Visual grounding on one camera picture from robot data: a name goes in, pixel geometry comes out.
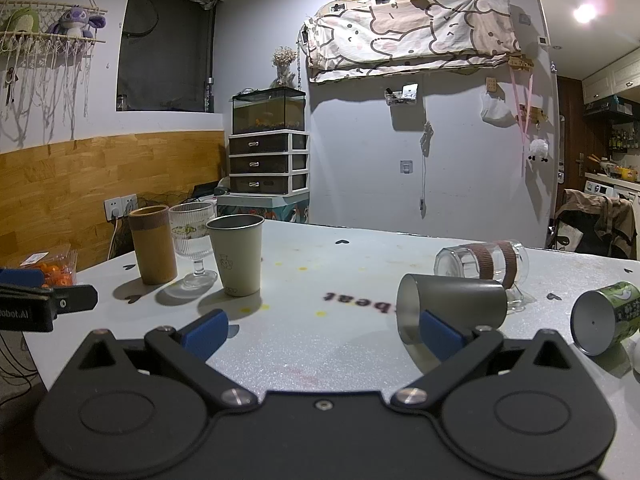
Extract clear box of orange items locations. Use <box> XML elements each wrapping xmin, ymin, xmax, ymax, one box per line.
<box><xmin>21</xmin><ymin>249</ymin><xmax>79</xmax><ymax>289</ymax></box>

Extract white plastic drawer unit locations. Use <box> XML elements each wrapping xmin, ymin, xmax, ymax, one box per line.
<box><xmin>228</xmin><ymin>130</ymin><xmax>310</xmax><ymax>196</ymax></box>

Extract glass fish tank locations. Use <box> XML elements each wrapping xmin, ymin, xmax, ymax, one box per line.
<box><xmin>231</xmin><ymin>87</ymin><xmax>306</xmax><ymax>136</ymax></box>

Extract white washing machine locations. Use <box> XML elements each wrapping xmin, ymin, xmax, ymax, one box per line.
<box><xmin>583</xmin><ymin>172</ymin><xmax>640</xmax><ymax>203</ymax></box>

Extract ceiling lamp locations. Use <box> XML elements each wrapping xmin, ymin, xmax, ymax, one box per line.
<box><xmin>573</xmin><ymin>2</ymin><xmax>600</xmax><ymax>25</ymax></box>

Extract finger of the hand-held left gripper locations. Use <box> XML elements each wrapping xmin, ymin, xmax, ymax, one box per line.
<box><xmin>0</xmin><ymin>284</ymin><xmax>98</xmax><ymax>314</ymax></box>
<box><xmin>0</xmin><ymin>268</ymin><xmax>45</xmax><ymax>289</ymax></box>

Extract white hanging bag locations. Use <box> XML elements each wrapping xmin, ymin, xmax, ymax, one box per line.
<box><xmin>480</xmin><ymin>91</ymin><xmax>517</xmax><ymax>124</ymax></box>

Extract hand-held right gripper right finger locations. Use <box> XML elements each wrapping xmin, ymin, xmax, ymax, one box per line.
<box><xmin>390</xmin><ymin>310</ymin><xmax>581</xmax><ymax>413</ymax></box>

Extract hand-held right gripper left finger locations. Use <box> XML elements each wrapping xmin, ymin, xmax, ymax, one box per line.
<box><xmin>75</xmin><ymin>309</ymin><xmax>261</xmax><ymax>416</ymax></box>

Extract clear wall holder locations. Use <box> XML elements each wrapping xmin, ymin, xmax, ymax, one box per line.
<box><xmin>384</xmin><ymin>82</ymin><xmax>420</xmax><ymax>107</ymax></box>

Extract dried flower bouquet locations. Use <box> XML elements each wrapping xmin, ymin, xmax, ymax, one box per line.
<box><xmin>271</xmin><ymin>46</ymin><xmax>299</xmax><ymax>89</ymax></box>

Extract printed low cabinet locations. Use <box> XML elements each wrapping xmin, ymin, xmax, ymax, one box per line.
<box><xmin>217</xmin><ymin>192</ymin><xmax>310</xmax><ymax>224</ymax></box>

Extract pink hanging ribbon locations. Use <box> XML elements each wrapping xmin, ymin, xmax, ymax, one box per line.
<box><xmin>510</xmin><ymin>67</ymin><xmax>535</xmax><ymax>178</ymax></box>

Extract green printed metal cup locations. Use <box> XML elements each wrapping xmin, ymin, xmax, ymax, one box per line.
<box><xmin>571</xmin><ymin>281</ymin><xmax>640</xmax><ymax>357</ymax></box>

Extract clear glass cup brown bands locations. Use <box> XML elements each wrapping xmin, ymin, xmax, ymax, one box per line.
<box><xmin>433</xmin><ymin>239</ymin><xmax>530</xmax><ymax>315</ymax></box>

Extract ribbed glass goblet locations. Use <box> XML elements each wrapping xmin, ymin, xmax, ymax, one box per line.
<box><xmin>168</xmin><ymin>202</ymin><xmax>219</xmax><ymax>290</ymax></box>

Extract chair with brown jacket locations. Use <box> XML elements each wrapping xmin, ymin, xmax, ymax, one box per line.
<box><xmin>554</xmin><ymin>189</ymin><xmax>640</xmax><ymax>261</ymax></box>

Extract dark window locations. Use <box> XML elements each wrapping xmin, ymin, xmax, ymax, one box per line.
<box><xmin>116</xmin><ymin>0</ymin><xmax>219</xmax><ymax>114</ymax></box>

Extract green plush toy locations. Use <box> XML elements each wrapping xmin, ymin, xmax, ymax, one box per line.
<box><xmin>1</xmin><ymin>7</ymin><xmax>41</xmax><ymax>36</ymax></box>

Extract grey metal cup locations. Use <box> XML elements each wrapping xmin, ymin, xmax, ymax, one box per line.
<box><xmin>396</xmin><ymin>273</ymin><xmax>509</xmax><ymax>361</ymax></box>

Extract printed bear cloth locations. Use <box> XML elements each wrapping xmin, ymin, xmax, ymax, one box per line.
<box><xmin>302</xmin><ymin>0</ymin><xmax>522</xmax><ymax>84</ymax></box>

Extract white wall socket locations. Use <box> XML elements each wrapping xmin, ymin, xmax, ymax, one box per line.
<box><xmin>103</xmin><ymin>193</ymin><xmax>139</xmax><ymax>221</ymax></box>

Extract black floor cables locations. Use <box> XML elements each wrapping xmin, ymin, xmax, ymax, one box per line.
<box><xmin>0</xmin><ymin>331</ymin><xmax>43</xmax><ymax>413</ymax></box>

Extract purple plush toy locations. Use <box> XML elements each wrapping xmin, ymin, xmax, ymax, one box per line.
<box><xmin>48</xmin><ymin>5</ymin><xmax>107</xmax><ymax>40</ymax></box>

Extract white kitchen cupboard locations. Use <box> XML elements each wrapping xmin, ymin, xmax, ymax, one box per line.
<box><xmin>581</xmin><ymin>55</ymin><xmax>640</xmax><ymax>106</ymax></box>

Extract brown cylindrical cup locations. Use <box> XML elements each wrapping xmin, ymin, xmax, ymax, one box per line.
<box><xmin>128</xmin><ymin>205</ymin><xmax>179</xmax><ymax>286</ymax></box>

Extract hanging white cable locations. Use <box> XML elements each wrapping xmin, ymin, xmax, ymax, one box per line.
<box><xmin>418</xmin><ymin>120</ymin><xmax>434</xmax><ymax>219</ymax></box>

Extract beige metal cup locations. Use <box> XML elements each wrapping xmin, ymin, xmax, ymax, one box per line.
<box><xmin>206</xmin><ymin>214</ymin><xmax>265</xmax><ymax>299</ymax></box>

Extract white macrame hammock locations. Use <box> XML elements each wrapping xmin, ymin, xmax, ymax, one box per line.
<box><xmin>0</xmin><ymin>0</ymin><xmax>108</xmax><ymax>150</ymax></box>

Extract brown wooden door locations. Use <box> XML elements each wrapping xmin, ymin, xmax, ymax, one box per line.
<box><xmin>556</xmin><ymin>75</ymin><xmax>587</xmax><ymax>221</ymax></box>

